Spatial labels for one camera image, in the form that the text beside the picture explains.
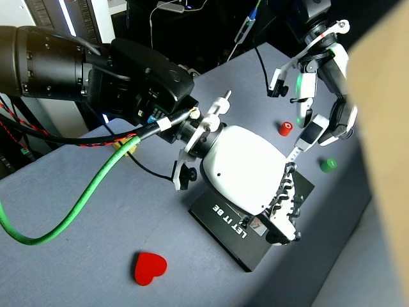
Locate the blurred tan panel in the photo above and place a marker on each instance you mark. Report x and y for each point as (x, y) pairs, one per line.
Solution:
(383, 128)

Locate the red cylinder block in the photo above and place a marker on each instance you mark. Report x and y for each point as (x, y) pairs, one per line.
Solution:
(285, 129)

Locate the silver box device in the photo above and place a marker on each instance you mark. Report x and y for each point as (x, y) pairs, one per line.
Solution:
(171, 7)

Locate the red heart block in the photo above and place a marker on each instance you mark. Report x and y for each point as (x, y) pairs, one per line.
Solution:
(148, 268)

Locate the white equipment stand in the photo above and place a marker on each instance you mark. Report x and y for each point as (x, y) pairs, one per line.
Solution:
(102, 19)

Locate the black Let It Be album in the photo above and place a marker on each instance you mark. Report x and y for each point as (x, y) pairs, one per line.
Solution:
(236, 249)

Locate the grey table cloth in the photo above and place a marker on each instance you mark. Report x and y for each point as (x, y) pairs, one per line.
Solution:
(80, 256)

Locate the green cylinder block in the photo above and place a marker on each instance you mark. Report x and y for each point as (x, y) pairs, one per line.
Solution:
(328, 165)

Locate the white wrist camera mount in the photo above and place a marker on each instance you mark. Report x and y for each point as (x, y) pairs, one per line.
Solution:
(278, 75)
(220, 103)

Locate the small yellow object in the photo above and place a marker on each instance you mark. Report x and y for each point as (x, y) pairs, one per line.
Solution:
(115, 145)

